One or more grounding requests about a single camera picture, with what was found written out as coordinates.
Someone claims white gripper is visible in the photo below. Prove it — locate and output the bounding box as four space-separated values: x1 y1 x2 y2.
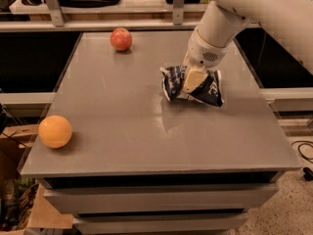
182 28 228 93

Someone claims blue kettle chip bag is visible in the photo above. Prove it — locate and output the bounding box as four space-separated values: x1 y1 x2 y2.
160 66 224 107

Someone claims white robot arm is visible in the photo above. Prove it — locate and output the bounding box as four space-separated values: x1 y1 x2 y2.
184 0 313 88

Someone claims red apple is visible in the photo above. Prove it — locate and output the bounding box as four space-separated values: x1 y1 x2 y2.
110 27 132 52

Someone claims grey upper drawer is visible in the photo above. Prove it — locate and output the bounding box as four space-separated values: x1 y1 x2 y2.
44 183 278 216

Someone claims grey drawer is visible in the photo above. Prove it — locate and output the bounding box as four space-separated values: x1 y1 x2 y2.
44 183 278 216
73 212 248 235

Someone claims grey lower drawer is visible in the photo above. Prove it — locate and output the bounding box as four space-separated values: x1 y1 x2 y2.
73 212 248 235

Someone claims orange fruit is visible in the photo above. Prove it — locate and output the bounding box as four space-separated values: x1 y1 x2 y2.
38 116 72 149

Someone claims brown cardboard box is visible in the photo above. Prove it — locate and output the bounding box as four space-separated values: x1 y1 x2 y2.
0 124 73 235

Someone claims middle metal shelf bracket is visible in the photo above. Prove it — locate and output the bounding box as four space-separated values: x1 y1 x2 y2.
172 0 184 25

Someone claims metal shelf bracket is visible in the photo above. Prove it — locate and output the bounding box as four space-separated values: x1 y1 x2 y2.
45 0 65 27
172 0 184 25

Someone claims black floor cable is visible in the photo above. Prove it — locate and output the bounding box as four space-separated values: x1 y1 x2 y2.
291 140 313 182

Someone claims left metal shelf bracket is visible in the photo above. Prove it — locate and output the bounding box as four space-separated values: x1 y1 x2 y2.
45 0 65 27

